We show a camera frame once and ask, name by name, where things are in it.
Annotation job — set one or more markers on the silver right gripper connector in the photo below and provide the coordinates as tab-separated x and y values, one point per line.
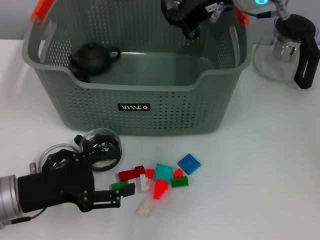
215	12

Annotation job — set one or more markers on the green toy brick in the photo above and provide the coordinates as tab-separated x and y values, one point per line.
116	186
180	182

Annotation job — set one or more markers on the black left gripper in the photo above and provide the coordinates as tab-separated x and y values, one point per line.
50	185

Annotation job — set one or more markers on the orange sloped toy brick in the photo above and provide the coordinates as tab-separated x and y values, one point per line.
159	190

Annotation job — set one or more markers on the teal toy plate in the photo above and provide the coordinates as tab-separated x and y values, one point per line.
162	172

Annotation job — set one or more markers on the white toy brick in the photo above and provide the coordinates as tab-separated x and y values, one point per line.
143	183

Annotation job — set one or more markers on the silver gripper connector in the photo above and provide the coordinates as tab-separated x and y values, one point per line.
33	167
215	12

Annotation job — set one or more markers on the grey perforated storage basket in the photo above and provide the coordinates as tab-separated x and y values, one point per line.
150	120

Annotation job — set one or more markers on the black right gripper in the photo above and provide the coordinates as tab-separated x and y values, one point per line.
200	12

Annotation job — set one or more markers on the black brand label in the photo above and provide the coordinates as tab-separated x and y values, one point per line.
134	107

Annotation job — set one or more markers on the blue toy plate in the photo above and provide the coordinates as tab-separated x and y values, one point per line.
188	163

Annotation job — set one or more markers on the clear beige toy brick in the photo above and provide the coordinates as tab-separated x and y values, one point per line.
145	208

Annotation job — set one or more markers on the small orange toy brick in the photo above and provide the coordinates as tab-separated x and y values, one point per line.
178	172
150	173

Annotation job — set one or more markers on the glass teacup with black base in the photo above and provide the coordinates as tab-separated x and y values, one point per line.
110	160
170	7
50	160

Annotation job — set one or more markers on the dark red toy brick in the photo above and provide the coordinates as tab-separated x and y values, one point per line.
127	175

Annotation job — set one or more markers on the black clay teapot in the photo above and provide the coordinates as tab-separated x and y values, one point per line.
91	60

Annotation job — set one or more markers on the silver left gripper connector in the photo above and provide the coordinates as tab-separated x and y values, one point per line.
33	167

